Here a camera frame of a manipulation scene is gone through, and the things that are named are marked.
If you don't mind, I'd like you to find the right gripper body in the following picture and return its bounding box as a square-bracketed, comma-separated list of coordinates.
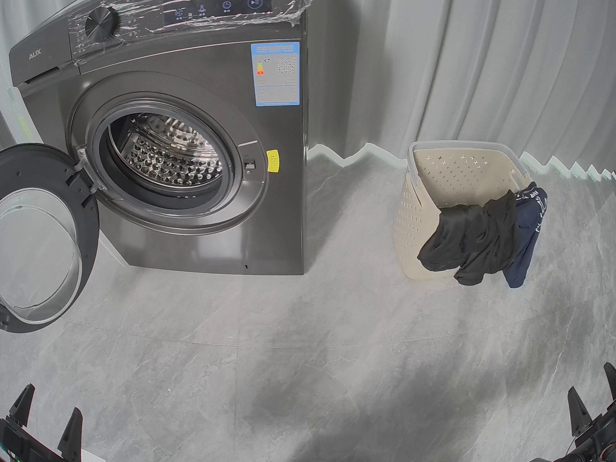
[553, 406, 616, 462]

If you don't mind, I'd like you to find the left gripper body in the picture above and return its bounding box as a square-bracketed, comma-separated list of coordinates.
[0, 417, 66, 462]

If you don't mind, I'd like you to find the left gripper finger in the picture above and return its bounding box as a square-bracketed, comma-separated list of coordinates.
[7, 383, 36, 433]
[57, 406, 84, 462]

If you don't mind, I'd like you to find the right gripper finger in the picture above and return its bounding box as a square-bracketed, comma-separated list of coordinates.
[568, 386, 594, 436]
[603, 361, 616, 406]

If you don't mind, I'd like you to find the washing machine door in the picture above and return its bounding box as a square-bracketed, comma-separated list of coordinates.
[0, 143, 107, 334]

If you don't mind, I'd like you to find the cream laundry basket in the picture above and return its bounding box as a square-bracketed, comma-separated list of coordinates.
[395, 140, 533, 282]

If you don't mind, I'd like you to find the grey washing machine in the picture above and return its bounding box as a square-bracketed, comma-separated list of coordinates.
[9, 0, 316, 276]

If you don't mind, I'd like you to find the dark blue garment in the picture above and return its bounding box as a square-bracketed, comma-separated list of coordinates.
[502, 182, 550, 289]

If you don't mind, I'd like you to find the black garment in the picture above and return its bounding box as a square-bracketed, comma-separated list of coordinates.
[417, 192, 521, 287]

